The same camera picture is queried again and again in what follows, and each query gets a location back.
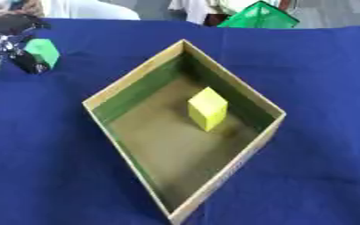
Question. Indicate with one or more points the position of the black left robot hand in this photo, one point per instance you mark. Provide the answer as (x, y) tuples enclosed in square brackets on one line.
[(14, 25)]

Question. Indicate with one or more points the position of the green block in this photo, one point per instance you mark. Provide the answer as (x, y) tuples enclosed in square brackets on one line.
[(44, 52)]

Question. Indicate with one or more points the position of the tan cardboard box green inside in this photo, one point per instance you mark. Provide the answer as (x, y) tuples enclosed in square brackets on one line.
[(168, 152)]

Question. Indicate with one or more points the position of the person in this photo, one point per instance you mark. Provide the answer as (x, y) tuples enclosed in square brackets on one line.
[(85, 9)]

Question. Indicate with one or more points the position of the yellow block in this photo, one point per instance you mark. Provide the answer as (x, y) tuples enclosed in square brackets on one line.
[(207, 109)]

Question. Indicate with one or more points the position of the green mesh bag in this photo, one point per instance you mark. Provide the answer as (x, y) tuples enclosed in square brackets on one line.
[(259, 17)]

